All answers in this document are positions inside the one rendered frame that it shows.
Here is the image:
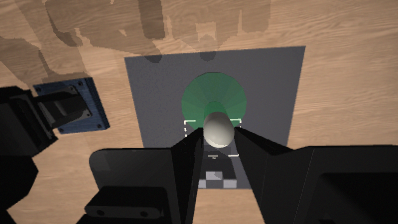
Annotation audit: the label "green glass bottle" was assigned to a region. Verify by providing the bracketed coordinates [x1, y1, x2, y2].
[181, 72, 247, 148]

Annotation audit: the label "dark grey flat mat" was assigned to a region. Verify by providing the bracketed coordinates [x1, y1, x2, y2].
[124, 46, 306, 190]

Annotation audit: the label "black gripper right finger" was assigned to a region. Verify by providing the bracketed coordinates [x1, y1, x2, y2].
[234, 127, 398, 224]

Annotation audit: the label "grey posts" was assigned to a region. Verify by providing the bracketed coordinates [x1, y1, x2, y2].
[198, 159, 237, 188]

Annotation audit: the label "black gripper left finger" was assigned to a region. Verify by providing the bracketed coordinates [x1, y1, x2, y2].
[89, 127, 204, 224]

